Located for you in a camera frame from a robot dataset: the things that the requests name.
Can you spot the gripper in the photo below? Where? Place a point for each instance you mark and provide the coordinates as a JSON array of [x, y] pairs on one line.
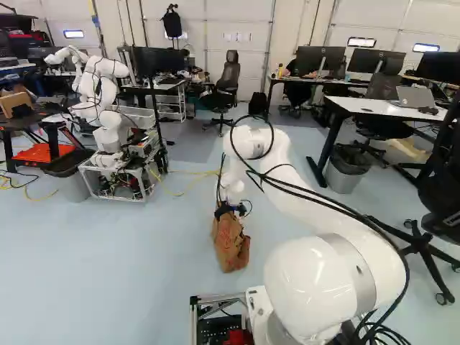
[[225, 209]]

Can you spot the brown paper grocery bag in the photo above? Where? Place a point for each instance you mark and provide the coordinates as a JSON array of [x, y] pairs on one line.
[[228, 244]]

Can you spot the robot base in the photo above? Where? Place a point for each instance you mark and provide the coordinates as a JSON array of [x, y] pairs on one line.
[[212, 316]]

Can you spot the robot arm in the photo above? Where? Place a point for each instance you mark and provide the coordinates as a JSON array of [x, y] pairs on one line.
[[309, 201]]

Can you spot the black backpack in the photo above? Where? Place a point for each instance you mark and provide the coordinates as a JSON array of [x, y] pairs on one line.
[[258, 103]]

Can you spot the grey trash can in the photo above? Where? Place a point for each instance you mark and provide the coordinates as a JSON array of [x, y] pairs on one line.
[[345, 176]]

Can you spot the black mesh office chair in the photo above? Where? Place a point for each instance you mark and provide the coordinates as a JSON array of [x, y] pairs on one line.
[[226, 77]]

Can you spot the grey bin with black liner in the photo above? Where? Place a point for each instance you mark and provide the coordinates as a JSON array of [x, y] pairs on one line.
[[73, 179]]

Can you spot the white robot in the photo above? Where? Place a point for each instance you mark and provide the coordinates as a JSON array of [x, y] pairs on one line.
[[102, 90]]

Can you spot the white desk with black legs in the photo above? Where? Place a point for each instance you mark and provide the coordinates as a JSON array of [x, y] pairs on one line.
[[373, 106]]

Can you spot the silver laptop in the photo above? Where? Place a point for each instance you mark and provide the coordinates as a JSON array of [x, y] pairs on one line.
[[413, 96]]

